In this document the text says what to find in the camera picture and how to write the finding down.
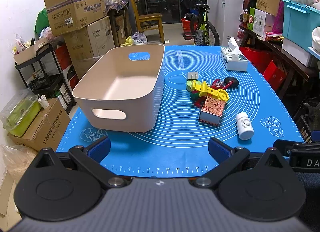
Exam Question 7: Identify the yellow oil jug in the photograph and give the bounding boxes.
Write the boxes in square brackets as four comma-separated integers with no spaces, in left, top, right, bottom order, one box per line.
[120,36,134,46]

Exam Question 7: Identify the red Ultraman figure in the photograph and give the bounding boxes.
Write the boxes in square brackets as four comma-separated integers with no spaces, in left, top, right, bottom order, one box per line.
[191,80,226,108]

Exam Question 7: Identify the white freezer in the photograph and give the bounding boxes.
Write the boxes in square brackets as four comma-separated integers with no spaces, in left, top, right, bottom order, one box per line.
[207,0,244,46]

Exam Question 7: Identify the teal plastic crate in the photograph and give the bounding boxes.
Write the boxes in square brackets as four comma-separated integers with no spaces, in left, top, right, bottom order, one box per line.
[282,0,320,51]

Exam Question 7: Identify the red white appliance box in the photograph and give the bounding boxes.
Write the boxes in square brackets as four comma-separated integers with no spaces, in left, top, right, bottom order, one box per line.
[54,44,79,94]

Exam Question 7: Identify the open cardboard box top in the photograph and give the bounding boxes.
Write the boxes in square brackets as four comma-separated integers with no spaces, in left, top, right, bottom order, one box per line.
[44,0,107,36]

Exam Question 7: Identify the white power adapter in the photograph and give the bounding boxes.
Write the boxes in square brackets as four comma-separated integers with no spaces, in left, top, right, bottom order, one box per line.
[187,71,199,80]

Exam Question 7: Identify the green tube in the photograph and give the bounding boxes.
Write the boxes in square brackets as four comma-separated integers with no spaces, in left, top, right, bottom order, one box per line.
[185,79,202,100]

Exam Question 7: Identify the low cardboard box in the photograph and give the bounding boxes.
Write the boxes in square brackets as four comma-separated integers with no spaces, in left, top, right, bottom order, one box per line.
[8,98,70,151]

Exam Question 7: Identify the plastic bag on floor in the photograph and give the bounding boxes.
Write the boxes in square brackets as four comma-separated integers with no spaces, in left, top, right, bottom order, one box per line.
[131,31,148,45]

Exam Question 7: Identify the large taped cardboard box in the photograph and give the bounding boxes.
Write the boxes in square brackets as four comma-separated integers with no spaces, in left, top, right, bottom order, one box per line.
[63,16,114,79]

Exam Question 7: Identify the beige plastic storage bin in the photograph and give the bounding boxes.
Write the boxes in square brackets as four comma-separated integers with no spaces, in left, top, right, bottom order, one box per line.
[72,44,165,132]

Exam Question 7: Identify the black metal shelf rack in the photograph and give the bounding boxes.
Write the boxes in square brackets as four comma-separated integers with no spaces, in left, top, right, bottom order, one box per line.
[15,43,75,113]

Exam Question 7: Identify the blue silicone baking mat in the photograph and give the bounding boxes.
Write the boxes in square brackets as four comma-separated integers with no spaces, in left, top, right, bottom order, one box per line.
[56,45,305,178]

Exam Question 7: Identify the white pill bottle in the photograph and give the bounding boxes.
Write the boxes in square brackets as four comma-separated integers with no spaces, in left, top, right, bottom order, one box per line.
[236,112,254,140]

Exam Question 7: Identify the tissue box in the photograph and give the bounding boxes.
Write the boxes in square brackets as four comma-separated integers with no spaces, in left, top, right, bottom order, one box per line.
[220,37,248,72]

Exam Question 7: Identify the yellow plastic toy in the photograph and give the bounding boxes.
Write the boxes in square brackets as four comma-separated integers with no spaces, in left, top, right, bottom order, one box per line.
[190,80,229,102]

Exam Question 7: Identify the red floral patterned box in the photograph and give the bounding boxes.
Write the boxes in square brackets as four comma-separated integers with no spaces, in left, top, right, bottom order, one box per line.
[199,97,226,126]

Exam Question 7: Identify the black earbuds case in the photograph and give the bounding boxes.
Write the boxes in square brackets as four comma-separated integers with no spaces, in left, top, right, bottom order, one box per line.
[224,77,239,89]

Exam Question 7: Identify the green black bicycle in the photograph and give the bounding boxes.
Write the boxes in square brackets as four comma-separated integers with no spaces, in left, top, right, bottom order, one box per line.
[180,0,220,46]

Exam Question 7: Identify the red bucket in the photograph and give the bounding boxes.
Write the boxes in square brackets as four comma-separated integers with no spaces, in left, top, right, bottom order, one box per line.
[181,12,196,33]

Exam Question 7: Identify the green clear lidded container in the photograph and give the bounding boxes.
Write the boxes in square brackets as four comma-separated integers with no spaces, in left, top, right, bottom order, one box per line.
[1,89,42,137]

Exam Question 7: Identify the wooden chair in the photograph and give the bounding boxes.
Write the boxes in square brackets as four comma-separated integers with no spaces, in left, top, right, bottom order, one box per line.
[130,0,165,44]

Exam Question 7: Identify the white paper cup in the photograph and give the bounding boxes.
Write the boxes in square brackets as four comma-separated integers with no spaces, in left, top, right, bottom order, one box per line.
[38,95,50,109]

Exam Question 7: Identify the bag of wood shavings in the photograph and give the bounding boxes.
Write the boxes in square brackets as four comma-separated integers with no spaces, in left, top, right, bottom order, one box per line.
[1,145,37,183]

